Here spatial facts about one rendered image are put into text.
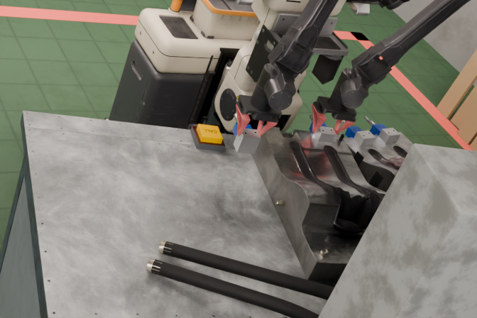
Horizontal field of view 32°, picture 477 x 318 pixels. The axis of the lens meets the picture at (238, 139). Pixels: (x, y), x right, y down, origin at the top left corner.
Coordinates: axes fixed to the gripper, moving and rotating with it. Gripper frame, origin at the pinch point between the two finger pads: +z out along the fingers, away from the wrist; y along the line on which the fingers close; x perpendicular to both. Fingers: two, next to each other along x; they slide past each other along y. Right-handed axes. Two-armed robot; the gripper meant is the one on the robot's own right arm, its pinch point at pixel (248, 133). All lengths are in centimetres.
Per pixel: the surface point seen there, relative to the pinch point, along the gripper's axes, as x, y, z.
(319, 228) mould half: -25.3, 14.6, 8.2
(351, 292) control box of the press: -77, -14, -26
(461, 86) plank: 180, 216, 79
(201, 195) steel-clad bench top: -8.4, -10.0, 15.0
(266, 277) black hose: -43.9, -6.3, 6.5
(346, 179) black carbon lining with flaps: -6.0, 29.8, 7.2
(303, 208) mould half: -22.3, 9.8, 4.6
